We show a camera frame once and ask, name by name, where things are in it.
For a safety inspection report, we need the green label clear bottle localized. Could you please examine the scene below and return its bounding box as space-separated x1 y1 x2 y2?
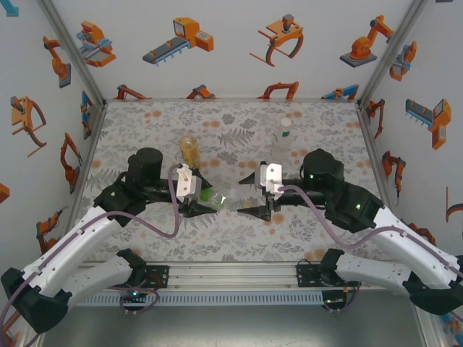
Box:
200 186 247 213

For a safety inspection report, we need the yellow label tea bottle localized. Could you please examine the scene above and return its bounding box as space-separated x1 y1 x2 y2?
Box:
179 132 202 171

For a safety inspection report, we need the white label clear bottle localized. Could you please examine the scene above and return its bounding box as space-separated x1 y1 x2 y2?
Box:
271 117 294 160

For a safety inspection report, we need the left green circuit board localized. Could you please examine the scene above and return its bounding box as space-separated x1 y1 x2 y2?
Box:
120 288 149 303

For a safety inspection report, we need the grey metal sheet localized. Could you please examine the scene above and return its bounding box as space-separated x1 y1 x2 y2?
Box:
38 305 426 347

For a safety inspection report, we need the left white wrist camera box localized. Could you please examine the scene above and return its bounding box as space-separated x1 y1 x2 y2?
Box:
176 163 203 200

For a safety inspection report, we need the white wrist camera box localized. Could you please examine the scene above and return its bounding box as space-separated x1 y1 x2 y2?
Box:
176 163 203 200
255 162 286 197

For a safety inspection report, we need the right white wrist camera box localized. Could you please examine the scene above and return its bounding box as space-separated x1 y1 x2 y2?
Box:
255 162 286 197

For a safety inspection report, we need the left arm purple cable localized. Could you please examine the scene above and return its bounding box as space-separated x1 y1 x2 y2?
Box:
0 163 190 347

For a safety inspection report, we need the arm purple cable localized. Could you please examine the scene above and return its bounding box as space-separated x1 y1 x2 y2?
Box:
0 163 190 347
276 184 463 322

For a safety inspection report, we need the right aluminium side rail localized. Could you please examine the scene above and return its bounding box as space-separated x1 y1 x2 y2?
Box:
356 103 402 221

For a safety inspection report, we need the aluminium side rail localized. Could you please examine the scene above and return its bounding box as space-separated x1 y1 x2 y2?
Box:
356 103 402 221
67 100 109 221

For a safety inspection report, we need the left aluminium side rail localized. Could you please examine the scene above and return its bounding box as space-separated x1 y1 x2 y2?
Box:
67 100 109 221

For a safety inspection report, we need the wide slotted aluminium frame rail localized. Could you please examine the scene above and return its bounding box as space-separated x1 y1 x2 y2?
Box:
70 262 413 293

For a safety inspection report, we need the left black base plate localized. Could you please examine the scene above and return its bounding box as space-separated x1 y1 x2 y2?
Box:
103 265 171 289

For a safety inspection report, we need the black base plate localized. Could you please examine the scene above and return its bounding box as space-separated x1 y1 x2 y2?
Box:
103 265 171 289
295 254 363 289

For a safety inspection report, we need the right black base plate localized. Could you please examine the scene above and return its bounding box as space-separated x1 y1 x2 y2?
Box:
295 254 363 289

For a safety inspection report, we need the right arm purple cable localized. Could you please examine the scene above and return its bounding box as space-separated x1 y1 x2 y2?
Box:
276 184 463 322

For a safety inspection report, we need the thin aluminium frame rail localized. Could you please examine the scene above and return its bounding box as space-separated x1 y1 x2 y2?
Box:
103 96 362 104

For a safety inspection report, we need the grey slotted cable duct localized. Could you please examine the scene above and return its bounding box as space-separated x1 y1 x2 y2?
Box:
68 291 325 307

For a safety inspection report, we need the right aluminium corner post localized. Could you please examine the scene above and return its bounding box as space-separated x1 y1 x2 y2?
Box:
357 0 430 108

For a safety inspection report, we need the aluminium corner post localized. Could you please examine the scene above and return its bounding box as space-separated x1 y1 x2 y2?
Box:
357 0 430 108
35 0 109 109

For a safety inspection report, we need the left aluminium corner post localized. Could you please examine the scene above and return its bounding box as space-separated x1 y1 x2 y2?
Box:
35 0 109 109

